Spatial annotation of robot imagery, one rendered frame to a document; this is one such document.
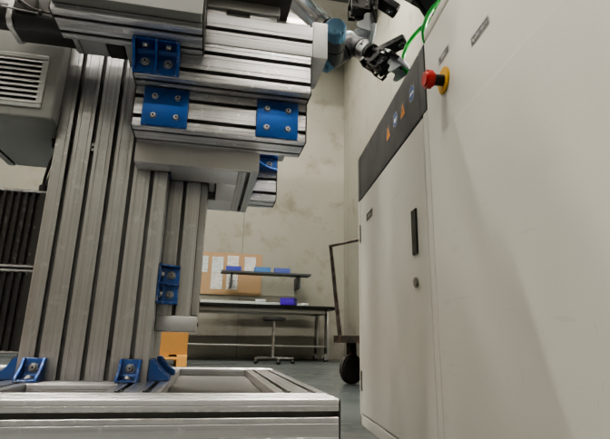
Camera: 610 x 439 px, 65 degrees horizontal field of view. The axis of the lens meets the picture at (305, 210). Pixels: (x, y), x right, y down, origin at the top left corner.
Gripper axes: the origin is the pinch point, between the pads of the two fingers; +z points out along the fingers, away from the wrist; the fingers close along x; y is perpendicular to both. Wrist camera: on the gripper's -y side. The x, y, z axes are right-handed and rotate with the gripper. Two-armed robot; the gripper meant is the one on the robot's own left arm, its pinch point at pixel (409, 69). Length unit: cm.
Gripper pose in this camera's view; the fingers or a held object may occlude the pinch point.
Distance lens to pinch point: 168.4
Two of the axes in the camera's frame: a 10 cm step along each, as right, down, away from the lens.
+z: 5.0, 5.6, -6.6
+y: -7.2, 7.0, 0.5
